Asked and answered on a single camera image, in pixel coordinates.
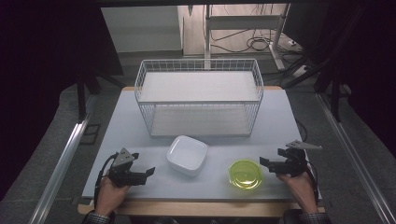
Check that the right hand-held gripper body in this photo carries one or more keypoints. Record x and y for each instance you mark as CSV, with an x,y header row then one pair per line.
x,y
292,163

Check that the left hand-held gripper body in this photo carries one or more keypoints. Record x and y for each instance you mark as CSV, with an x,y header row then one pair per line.
x,y
124,174

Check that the yellow-green plastic bowl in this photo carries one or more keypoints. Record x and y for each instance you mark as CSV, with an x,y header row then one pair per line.
x,y
245,174

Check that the white square bowl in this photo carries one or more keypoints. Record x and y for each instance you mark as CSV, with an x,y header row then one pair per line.
x,y
187,155

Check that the person's left hand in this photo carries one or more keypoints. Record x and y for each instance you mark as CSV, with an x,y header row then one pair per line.
x,y
110,196

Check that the person's right hand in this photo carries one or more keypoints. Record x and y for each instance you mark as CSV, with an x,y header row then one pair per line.
x,y
299,189

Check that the light grey table mat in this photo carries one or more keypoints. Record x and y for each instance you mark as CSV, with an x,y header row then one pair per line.
x,y
218,193

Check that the black metal stand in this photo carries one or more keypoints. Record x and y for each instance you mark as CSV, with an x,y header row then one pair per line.
x,y
81,96
334,99

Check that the white power strip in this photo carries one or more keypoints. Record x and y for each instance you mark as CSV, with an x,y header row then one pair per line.
x,y
301,71

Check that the white panel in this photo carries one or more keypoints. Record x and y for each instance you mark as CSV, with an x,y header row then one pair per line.
x,y
143,29

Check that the aluminium rail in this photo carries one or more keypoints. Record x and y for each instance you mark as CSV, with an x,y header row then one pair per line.
x,y
62,168
351,149

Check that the white desk frame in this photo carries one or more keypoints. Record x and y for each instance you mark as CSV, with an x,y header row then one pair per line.
x,y
243,21

